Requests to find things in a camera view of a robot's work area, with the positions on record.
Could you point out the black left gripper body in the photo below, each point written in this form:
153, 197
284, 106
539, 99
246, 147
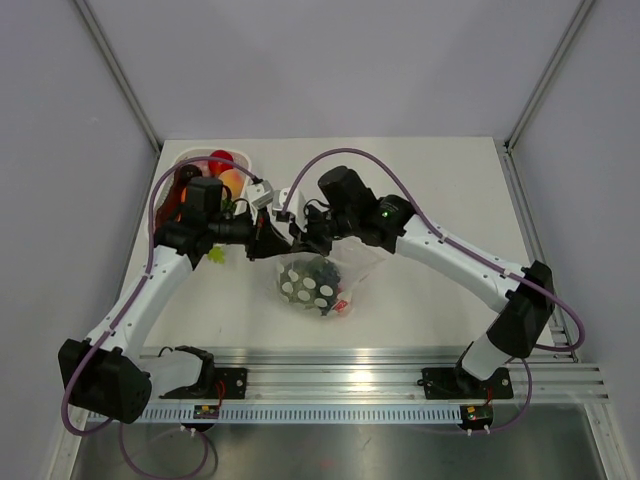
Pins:
230, 229

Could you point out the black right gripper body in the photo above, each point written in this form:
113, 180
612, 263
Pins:
329, 224

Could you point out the dark grape bunch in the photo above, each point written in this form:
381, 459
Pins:
324, 272

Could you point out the clear zip top bag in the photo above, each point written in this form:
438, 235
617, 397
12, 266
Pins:
324, 286

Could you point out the red apple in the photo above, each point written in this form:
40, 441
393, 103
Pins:
343, 303

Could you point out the green netted melon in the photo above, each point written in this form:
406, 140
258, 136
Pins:
296, 286

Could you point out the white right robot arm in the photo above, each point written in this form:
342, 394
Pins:
522, 297

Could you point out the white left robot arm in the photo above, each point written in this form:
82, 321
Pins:
101, 373

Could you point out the green lettuce leaf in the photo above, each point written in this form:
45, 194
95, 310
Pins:
217, 254

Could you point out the dark red long pepper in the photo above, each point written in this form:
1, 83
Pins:
171, 202

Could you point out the peach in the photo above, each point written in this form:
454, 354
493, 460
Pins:
234, 180

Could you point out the red tomato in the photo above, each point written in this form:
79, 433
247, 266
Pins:
219, 162

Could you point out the white perforated basket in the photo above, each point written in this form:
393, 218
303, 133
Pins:
173, 155

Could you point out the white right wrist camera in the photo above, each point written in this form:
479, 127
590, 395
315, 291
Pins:
288, 207

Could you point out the aluminium front rail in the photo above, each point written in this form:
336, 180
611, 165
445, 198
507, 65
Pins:
389, 375

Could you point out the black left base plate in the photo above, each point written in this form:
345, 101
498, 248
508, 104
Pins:
230, 382

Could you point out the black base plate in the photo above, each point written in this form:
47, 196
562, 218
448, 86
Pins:
230, 382
452, 383

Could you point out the right aluminium frame post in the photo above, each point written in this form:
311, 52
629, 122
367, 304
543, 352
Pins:
550, 72

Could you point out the aluminium frame post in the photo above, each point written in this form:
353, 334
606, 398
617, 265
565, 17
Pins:
550, 72
108, 55

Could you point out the white slotted cable duct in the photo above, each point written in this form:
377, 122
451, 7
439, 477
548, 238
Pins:
303, 414

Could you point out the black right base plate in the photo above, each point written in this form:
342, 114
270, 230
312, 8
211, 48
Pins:
452, 383

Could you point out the right aluminium side rail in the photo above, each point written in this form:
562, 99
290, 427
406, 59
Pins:
563, 329

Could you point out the left aluminium frame post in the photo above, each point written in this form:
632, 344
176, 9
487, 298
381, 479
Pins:
108, 55

